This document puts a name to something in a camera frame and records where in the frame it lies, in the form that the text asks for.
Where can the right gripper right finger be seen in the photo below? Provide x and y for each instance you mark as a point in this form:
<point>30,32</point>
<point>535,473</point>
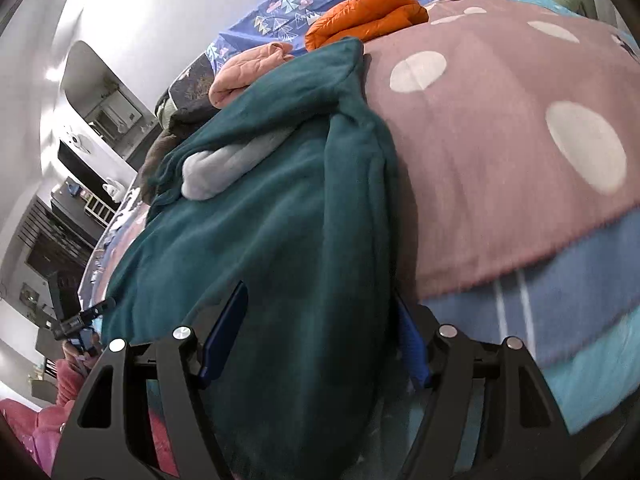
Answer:
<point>521,433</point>

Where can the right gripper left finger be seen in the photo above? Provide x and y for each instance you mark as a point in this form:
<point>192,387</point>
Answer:
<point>183,364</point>

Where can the dark green fleece jacket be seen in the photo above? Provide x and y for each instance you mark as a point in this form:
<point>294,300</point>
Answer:
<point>291,190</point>

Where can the pink sleeve of operator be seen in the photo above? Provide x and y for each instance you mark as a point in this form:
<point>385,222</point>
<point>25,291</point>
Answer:
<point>55,409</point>

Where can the blue striped bed sheet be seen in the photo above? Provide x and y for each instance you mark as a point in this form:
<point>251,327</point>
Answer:
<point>578,314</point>

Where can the brown folded garment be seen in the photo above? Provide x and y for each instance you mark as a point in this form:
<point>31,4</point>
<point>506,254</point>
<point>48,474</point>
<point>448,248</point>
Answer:
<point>162,145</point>

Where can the dark patterned pillow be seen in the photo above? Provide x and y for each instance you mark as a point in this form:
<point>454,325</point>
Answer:
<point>193,82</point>

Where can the pink polka dot blanket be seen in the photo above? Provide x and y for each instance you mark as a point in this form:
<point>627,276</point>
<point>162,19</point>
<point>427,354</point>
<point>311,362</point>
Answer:
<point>516,130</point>

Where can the pink quilted jacket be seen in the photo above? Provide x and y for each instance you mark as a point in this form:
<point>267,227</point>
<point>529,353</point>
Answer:
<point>237,74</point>

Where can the orange puffer jacket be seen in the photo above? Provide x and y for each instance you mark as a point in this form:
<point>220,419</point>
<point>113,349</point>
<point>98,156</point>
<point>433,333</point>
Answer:
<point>363,19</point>

